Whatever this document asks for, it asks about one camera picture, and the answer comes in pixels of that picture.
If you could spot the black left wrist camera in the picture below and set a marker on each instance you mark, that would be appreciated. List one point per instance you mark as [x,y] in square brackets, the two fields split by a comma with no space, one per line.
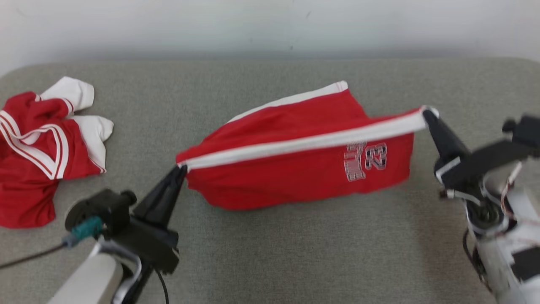
[105,207]

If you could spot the red shorts with white trim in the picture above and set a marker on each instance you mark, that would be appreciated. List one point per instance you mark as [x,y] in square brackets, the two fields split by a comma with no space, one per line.
[295,177]

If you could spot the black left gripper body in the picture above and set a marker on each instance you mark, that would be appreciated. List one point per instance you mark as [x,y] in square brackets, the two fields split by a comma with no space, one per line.
[147,242]

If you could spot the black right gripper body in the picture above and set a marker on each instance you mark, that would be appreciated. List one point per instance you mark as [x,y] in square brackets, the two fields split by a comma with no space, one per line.
[472,164]

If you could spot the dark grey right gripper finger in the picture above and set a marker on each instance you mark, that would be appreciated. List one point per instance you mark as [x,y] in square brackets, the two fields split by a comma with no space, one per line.
[443,135]

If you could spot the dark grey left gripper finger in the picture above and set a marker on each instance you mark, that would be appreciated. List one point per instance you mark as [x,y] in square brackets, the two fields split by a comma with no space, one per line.
[162,202]

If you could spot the red white basketball jersey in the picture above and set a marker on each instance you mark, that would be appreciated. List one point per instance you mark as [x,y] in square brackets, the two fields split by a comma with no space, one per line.
[33,185]

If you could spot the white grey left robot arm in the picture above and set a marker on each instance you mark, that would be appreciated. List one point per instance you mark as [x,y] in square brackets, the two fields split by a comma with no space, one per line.
[88,278]

